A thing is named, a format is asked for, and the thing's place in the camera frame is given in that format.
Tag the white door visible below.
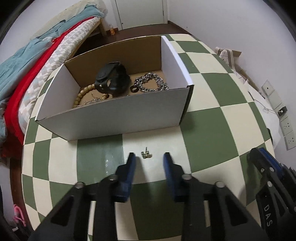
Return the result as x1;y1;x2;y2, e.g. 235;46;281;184
111;0;168;30

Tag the white cardboard box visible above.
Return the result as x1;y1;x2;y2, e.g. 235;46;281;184
35;35;195;142

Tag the pale striped pillow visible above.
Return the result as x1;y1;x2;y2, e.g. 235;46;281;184
30;0;107;40

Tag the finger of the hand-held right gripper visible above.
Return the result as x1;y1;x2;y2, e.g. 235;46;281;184
247;147;272;193
259;148;296;183

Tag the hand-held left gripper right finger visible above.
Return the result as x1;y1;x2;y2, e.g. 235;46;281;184
163;152;266;241

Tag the pink clothes hanger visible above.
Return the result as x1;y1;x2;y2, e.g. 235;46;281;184
13;204;27;227

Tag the white charging cable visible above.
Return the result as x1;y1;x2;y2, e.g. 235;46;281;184
248;90;280;115

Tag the black strap watch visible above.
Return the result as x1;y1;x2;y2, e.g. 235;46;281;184
94;61;132;95

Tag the wooden bed frame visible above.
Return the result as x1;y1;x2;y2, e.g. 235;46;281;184
89;17;108;37

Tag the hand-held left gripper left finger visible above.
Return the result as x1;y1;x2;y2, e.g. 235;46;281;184
28;152;137;241

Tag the thin silver bracelet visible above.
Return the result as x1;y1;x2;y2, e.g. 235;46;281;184
82;92;103;106

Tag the light blue duvet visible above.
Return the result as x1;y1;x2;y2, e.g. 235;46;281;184
0;2;108;144

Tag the wooden bead bracelet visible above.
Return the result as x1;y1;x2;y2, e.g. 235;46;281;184
72;83;110;109

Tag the white quilted bag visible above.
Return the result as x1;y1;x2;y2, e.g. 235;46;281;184
214;46;242;75

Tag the thick silver chain bracelet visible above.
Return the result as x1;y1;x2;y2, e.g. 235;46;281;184
134;72;169;93

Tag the green checkered tablecloth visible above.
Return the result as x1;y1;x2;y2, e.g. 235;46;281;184
22;34;275;241

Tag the grey checked quilt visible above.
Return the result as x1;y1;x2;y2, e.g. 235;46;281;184
17;17;102;126

